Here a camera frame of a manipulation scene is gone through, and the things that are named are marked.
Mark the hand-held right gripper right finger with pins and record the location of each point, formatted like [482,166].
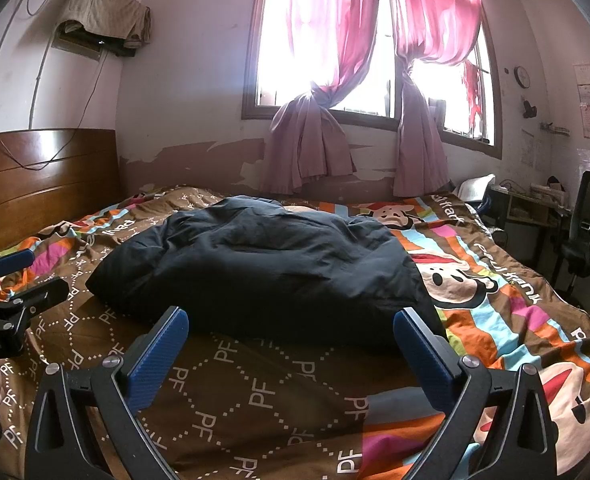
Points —
[422,357]

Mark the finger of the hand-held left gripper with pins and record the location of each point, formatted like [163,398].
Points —
[15,260]
[40,297]

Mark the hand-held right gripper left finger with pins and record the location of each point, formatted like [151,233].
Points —
[157,355]

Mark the black padded jacket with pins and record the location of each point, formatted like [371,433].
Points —
[275,270]

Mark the wooden headboard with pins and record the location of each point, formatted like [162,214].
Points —
[40,190]

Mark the printed brown blanket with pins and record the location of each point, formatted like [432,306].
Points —
[255,390]

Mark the white bag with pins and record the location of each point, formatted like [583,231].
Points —
[475,189]

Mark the cluttered desk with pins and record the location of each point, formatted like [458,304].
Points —
[525,210]

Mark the pink curtain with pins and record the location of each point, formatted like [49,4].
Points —
[420,150]
[305,150]

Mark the red hanging cloth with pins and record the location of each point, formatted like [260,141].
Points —
[473,100]

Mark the khaki cloth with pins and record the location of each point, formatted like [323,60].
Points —
[110,10]

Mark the window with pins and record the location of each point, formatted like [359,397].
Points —
[275,75]

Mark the white wall pipe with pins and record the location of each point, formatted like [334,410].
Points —
[37,85]

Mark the small wall shelf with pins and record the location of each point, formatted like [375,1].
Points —
[555,128]

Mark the black wall-mounted object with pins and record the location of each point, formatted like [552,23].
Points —
[527,109]

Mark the round wall clock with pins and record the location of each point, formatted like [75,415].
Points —
[522,76]

